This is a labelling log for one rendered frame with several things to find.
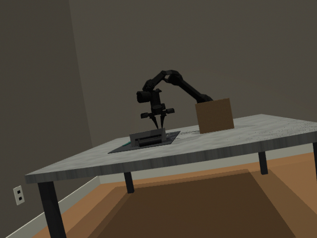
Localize dark grey rectangular mat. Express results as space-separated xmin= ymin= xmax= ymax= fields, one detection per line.
xmin=108 ymin=131 xmax=180 ymax=154

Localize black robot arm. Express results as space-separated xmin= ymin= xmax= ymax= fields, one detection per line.
xmin=136 ymin=70 xmax=214 ymax=114

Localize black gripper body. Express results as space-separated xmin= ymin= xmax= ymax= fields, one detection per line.
xmin=141 ymin=100 xmax=175 ymax=119

